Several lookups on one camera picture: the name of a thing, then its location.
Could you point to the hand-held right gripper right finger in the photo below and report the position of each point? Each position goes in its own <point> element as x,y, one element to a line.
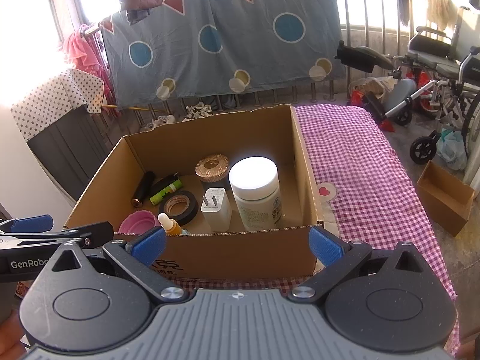
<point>324,245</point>

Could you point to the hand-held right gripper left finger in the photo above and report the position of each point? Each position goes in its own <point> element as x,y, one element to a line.
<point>150,244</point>

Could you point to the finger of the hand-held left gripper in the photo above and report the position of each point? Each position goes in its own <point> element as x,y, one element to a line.
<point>32,223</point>
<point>75,234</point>

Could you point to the pink cup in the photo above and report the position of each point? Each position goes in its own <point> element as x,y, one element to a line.
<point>137,222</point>

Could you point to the orange dropper bottle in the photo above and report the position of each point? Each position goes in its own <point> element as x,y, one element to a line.
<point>170,225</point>

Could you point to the green tube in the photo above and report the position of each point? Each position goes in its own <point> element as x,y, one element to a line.
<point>165,193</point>

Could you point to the black cylindrical tube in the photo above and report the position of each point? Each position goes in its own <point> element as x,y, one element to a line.
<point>143,189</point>

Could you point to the black tape roll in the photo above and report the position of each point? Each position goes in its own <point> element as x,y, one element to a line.
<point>189,202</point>

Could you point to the white charger plug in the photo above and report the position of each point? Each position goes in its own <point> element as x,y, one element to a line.
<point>215,212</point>

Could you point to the large cardboard box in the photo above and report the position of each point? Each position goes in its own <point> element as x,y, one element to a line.
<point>240,255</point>

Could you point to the white lidded jar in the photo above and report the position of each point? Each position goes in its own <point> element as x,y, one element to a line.
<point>255,187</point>

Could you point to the gold round compact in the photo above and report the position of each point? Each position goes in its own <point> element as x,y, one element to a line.
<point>212,167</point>

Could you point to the person's left hand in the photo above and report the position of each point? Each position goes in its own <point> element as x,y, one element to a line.
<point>13,339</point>

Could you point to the black oval case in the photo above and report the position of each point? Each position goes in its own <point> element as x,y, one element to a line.
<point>165,180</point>

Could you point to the dark cabinet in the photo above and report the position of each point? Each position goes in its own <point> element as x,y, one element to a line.
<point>71,153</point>

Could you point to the purple checked bed cloth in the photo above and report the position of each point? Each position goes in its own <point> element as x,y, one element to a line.
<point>360,172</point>

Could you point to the white sneaker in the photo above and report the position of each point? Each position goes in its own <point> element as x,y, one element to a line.
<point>205,109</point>
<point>152,124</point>
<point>192,112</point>
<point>167,119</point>

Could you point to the white star-patterned cloth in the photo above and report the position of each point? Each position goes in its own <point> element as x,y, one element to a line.
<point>48,101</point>

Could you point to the small cardboard box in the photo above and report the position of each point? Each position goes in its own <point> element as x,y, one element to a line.
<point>442,202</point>

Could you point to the red bag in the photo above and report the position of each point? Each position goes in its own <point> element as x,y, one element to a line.
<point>356,99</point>

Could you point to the pale green plastic bag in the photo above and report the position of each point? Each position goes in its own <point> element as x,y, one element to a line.
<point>453,150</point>

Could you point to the beige cloth bag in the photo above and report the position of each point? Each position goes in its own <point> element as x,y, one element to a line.
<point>369,86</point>

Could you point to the grey padded cushion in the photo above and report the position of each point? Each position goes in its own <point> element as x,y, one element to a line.
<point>399,95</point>

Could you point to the pink hanging clothes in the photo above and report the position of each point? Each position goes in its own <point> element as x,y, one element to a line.
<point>84,60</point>

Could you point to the black padded legrest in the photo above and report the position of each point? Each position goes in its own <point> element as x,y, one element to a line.
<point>360,56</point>

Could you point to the wheelchair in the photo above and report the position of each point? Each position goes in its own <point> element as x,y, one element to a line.
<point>446,63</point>

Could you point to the blue printed hanging blanket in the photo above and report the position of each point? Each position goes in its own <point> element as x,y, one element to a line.
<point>225,37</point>

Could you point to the metal window railing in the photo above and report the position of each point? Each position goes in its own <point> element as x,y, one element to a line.
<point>375,11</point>

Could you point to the cream fringed hanging garment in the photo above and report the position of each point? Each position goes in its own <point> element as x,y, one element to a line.
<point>440,9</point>

